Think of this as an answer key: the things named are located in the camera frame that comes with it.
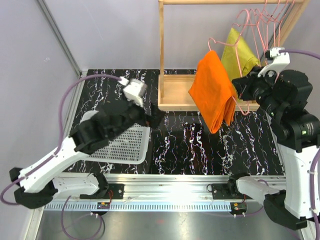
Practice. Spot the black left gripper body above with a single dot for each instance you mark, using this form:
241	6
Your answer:
138	115

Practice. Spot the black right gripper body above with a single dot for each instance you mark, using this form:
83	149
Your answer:
257	88

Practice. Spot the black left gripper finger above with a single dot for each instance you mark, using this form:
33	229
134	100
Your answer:
155	111
154	122

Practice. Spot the orange trousers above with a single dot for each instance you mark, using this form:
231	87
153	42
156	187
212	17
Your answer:
213	92

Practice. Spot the pink wire hanger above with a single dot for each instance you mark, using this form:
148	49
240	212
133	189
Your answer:
235	45
258	47

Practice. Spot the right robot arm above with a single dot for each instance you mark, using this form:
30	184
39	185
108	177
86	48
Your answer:
283	97

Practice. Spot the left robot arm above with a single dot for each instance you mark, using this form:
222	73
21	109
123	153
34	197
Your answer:
39	183

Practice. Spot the yellow-green trousers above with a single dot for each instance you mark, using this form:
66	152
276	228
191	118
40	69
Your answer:
246	56

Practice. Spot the wooden clothes rack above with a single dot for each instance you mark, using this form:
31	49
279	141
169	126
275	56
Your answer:
173	88

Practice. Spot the white perforated plastic basket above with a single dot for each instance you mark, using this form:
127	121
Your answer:
129	148

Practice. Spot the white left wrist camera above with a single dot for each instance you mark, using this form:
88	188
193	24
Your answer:
133	90

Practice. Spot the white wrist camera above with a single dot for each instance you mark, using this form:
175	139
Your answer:
133	90
277	58

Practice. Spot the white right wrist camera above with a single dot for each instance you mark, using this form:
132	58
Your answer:
277	58

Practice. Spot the aluminium corner post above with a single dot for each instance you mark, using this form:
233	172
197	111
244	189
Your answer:
76	92

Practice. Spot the aluminium front rail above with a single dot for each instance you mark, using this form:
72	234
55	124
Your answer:
156	193

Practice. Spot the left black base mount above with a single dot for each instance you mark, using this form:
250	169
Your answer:
112	191

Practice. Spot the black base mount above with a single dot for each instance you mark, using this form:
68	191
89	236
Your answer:
112	191
221	191

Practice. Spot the empty pink wire hanger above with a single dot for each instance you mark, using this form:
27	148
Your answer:
258	47

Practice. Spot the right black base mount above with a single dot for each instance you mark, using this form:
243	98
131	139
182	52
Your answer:
221	191

